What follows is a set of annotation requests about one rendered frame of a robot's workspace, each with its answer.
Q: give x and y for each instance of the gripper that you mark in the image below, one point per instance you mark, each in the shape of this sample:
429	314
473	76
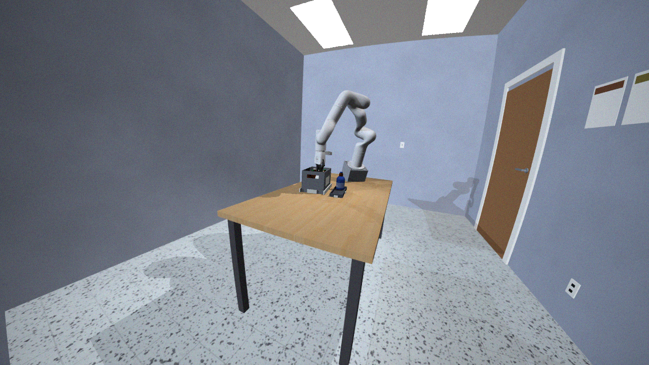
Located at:
320	158

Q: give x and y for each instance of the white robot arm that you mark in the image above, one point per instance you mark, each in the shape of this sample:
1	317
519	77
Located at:
356	103

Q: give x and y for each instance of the blue bottle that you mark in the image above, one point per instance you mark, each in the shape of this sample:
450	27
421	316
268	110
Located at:
340	183

